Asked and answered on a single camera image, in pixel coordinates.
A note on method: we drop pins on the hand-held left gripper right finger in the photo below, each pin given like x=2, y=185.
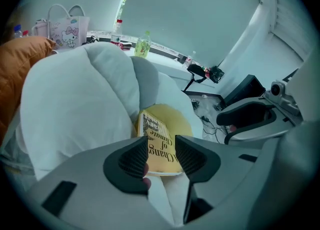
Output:
x=225, y=174

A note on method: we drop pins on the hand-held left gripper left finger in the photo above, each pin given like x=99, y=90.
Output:
x=87, y=174

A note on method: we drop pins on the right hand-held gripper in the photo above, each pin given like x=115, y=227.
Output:
x=302, y=94

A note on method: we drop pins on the yellow book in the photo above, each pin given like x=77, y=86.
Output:
x=160, y=144

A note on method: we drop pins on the person's left hand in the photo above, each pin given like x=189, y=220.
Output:
x=147, y=182

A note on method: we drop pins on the black case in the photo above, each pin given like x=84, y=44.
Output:
x=245, y=91

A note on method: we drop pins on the black power adapter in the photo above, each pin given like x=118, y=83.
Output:
x=205, y=119

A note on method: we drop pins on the small black floor device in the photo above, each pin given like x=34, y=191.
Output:
x=195, y=104

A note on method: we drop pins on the small red label bottle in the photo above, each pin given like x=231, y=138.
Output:
x=188, y=61

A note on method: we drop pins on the orange cushion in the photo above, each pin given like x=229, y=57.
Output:
x=20, y=69

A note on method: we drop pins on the white roller blind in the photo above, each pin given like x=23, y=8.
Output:
x=187, y=11

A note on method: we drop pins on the green drink bottle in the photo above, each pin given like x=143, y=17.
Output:
x=143, y=45

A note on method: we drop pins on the tall red cap bottle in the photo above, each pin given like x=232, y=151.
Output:
x=116, y=34

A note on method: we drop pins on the white cartoon tote bag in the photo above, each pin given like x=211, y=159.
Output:
x=67, y=31

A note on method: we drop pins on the small red cap bottle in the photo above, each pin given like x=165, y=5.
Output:
x=25, y=33

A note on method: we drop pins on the blue cap water bottle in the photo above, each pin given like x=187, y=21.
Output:
x=18, y=32

